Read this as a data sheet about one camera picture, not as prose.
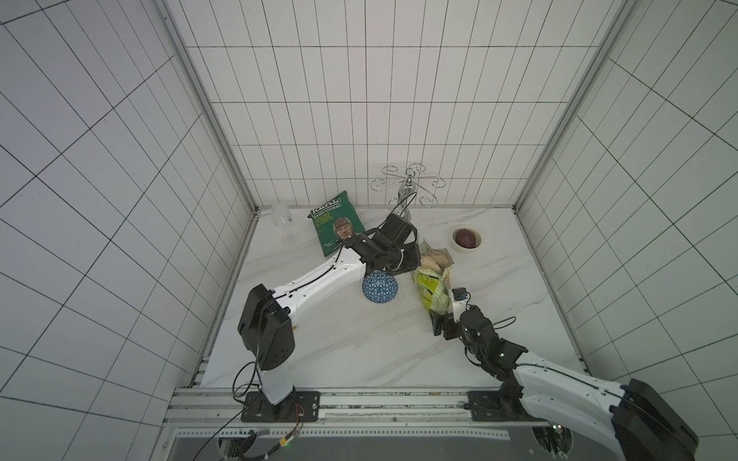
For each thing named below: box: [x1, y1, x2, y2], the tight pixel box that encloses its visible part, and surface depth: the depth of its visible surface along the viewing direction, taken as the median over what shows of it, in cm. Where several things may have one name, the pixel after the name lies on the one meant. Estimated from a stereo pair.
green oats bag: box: [412, 240, 455, 315], surface depth 82 cm
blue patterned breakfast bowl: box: [361, 269, 398, 304], surface depth 96 cm
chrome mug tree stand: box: [369, 162, 446, 221], surface depth 90 cm
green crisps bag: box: [307, 190, 367, 258], surface depth 112 cm
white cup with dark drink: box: [450, 225, 483, 254], surface depth 105 cm
